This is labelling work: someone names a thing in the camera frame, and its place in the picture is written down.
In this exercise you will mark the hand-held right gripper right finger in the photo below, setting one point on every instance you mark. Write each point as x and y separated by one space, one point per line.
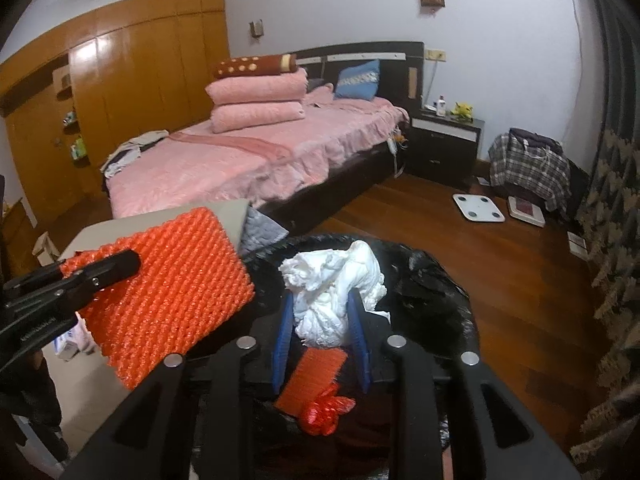
358 332

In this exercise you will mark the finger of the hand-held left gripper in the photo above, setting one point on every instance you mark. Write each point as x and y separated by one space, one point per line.
112 266

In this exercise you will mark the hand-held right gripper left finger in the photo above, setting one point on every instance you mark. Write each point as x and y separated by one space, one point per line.
283 340

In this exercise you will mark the white tissue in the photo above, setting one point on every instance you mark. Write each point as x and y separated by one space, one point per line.
325 280

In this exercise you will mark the orange foam mesh sheet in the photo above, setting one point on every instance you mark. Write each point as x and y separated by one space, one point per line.
175 285

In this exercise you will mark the black trash bag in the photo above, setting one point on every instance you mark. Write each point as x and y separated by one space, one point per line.
425 285

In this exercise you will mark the grey sock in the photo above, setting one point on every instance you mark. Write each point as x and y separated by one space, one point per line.
260 232

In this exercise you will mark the white blue packet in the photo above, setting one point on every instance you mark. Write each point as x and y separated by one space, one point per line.
70 345

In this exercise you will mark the small orange mesh piece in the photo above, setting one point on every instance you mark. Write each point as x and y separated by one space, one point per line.
310 380

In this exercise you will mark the small white stool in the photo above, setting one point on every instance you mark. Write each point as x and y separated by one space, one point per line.
45 249

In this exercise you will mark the red crumpled plastic wrapper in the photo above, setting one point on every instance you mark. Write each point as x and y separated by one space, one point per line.
322 415

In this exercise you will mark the low wooden cabinet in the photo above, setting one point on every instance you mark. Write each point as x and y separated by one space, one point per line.
15 232

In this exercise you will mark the pile of clothes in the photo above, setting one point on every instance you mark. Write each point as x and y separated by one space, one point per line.
132 150

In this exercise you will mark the white bathroom scale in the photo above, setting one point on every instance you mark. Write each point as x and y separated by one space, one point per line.
479 206

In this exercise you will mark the pink bedspread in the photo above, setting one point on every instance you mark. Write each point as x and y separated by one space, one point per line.
280 160

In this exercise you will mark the wooden wardrobe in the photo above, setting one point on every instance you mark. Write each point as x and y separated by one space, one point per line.
140 75

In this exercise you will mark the dark nightstand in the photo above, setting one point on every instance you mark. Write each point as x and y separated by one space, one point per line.
442 152

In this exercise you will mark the pink folded blanket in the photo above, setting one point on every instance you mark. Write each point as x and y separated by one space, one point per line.
257 117
255 87

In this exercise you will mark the white scale red panel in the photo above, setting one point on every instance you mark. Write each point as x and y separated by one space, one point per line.
526 209

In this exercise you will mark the plaid shirt on chair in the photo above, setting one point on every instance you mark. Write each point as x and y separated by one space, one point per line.
527 170

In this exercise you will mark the white flat box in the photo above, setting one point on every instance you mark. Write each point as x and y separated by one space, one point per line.
578 246

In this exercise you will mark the white bottle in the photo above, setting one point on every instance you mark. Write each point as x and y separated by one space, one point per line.
441 106

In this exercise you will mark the brown dotted bolster pillow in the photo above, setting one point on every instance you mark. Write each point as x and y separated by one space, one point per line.
250 66

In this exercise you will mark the yellow plush toy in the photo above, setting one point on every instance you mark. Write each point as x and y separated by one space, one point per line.
462 110

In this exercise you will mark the blue pillow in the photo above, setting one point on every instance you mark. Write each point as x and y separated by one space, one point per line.
357 80

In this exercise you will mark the dark wooden bed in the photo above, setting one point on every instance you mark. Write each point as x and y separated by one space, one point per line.
390 67

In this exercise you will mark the patterned curtain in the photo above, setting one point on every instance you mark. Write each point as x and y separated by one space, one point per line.
617 210

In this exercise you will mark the small brown wall box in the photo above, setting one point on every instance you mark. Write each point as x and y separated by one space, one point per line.
257 28

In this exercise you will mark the wall socket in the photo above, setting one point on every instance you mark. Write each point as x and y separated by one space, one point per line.
435 54

